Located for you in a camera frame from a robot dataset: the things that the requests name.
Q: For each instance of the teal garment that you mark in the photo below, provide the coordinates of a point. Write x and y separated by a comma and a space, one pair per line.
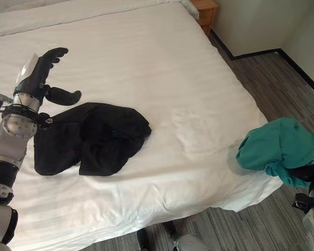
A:
277, 149

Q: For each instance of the robot legs and feet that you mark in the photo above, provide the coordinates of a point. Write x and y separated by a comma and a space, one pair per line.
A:
172, 239

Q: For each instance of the black garment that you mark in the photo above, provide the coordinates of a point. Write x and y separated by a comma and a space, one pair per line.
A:
94, 138

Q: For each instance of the white pillow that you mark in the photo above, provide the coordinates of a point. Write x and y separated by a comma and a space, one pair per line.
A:
191, 6

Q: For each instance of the wooden nightstand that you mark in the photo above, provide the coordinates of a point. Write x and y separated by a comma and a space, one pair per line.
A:
206, 13

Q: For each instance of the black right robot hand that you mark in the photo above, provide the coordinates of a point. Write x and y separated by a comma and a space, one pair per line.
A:
304, 171

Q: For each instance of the white bed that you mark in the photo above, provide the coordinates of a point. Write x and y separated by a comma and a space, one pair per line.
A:
136, 104

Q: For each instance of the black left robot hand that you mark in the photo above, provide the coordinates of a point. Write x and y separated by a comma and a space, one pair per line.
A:
39, 75

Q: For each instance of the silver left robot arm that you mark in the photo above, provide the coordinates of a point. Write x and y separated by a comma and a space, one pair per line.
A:
10, 138

